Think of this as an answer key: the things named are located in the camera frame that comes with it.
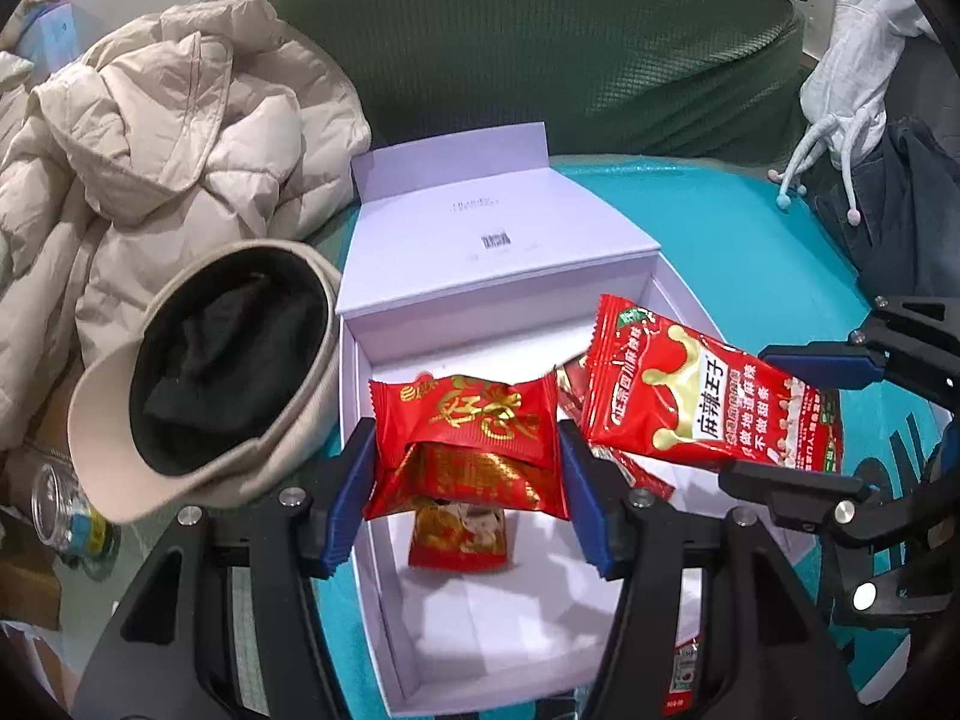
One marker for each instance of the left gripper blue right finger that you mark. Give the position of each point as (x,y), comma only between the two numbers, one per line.
(595,492)

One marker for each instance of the beige bucket hat black lining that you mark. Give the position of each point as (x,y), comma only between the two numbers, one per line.
(228,386)

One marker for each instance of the dark blue jeans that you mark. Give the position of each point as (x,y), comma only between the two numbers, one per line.
(907,188)

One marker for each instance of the red gold candy packet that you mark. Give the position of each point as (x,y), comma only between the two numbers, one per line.
(465,439)

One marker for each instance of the beige puffer jacket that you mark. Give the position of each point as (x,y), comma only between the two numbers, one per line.
(178,133)

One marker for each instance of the grey hoodie with drawstrings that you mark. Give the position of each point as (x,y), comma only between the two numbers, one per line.
(843,100)

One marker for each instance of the light blue tissue box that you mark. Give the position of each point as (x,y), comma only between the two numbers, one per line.
(44,33)

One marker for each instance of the red snack packet with children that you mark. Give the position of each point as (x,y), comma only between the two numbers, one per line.
(458,537)

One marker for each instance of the white open gift box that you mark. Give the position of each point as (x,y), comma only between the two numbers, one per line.
(473,268)

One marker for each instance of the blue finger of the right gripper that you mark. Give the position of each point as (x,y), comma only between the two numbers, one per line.
(828,364)
(797,500)

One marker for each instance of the long red spicy strip packet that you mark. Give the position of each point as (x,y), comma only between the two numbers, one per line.
(659,389)

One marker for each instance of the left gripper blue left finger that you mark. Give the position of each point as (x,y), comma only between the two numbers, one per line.
(354,481)

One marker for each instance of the glass jar blue label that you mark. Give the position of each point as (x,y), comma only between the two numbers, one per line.
(65,521)

